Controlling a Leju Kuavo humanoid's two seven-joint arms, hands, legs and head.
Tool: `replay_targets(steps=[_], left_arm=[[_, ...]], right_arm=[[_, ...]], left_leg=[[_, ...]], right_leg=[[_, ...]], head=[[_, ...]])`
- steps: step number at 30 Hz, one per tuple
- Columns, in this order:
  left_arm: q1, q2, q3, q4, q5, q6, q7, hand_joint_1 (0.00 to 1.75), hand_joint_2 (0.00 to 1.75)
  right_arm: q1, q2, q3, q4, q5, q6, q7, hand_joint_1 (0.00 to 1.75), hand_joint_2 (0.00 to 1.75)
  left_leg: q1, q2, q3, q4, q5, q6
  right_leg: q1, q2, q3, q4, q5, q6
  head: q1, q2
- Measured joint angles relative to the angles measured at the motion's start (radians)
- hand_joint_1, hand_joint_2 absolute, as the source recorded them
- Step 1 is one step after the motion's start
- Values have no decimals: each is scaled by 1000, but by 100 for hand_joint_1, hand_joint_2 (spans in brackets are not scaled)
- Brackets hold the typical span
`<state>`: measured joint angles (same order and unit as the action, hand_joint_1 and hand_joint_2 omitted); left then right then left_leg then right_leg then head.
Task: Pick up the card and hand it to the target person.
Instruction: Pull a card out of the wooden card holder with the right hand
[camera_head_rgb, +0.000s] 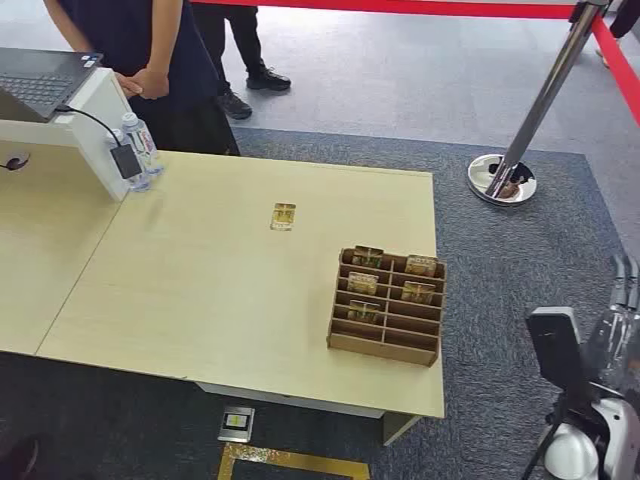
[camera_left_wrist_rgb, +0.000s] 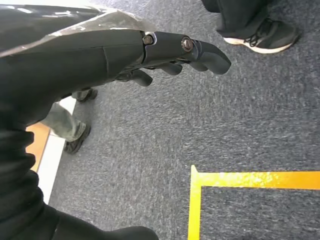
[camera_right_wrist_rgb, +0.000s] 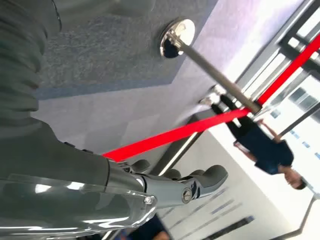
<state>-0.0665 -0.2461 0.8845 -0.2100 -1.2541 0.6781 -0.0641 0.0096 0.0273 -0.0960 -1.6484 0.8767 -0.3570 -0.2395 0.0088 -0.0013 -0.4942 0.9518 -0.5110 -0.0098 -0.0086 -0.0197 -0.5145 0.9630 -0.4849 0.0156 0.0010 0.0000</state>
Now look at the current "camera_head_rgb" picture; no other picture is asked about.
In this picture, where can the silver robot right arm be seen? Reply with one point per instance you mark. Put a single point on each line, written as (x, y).
(625, 437)

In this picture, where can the dark rounded robot part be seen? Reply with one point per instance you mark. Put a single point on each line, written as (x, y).
(17, 460)

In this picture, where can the black power adapter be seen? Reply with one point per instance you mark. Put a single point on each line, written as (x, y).
(126, 162)

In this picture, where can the person's left forearm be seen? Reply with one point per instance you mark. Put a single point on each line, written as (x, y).
(164, 33)

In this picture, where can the brown wooden card holder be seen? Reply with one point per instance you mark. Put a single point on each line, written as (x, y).
(385, 334)

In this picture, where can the clear water bottle red label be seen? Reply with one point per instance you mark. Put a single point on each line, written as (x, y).
(145, 142)

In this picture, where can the person in dark clothing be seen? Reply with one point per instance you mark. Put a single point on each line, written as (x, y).
(175, 73)

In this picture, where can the person's left hand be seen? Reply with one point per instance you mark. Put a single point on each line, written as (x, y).
(152, 84)

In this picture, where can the person's right forearm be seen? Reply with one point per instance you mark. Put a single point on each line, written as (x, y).
(75, 30)

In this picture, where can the person behind red barrier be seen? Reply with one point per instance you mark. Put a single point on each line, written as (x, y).
(623, 16)

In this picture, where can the dark grey laptop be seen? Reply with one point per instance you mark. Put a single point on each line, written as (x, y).
(40, 79)

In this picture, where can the gold card in holder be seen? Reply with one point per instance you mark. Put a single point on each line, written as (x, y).
(364, 312)
(362, 283)
(421, 266)
(367, 257)
(418, 292)

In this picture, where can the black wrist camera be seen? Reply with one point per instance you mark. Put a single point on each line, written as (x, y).
(555, 344)

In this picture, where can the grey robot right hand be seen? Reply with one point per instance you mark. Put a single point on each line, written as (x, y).
(617, 344)

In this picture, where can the gold floor tape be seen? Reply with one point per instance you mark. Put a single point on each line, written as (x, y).
(295, 458)

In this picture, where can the dark grey carpet mat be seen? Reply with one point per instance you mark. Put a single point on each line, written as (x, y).
(500, 298)

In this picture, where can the white raised desk shelf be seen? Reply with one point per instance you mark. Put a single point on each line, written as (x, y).
(95, 126)

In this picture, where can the long red barrier belt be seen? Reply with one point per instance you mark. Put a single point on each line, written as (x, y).
(380, 6)

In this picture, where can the person's right hand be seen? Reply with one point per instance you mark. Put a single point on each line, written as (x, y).
(127, 85)

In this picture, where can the short red barrier belt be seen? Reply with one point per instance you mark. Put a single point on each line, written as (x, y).
(617, 66)

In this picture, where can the chrome stanchion post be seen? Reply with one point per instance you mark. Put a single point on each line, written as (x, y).
(543, 99)

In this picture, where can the gold card lying flat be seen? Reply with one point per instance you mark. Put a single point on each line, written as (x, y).
(282, 216)

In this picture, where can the metal floor socket box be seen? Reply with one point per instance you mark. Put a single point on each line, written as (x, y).
(235, 424)

